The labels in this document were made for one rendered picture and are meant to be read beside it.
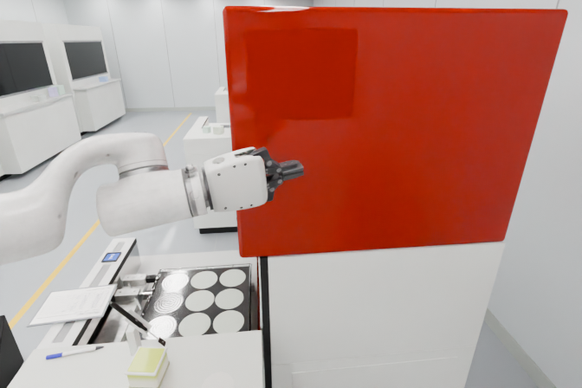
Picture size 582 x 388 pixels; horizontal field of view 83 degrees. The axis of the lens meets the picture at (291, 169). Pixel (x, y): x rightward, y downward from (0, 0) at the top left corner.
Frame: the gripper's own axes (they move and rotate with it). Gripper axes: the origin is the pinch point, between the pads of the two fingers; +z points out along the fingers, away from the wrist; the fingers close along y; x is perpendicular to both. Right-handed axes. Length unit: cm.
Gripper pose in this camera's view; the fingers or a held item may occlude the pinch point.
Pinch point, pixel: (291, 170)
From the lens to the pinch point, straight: 60.3
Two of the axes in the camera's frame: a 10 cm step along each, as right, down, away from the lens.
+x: 3.3, 4.5, -8.3
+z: 9.4, -2.1, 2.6
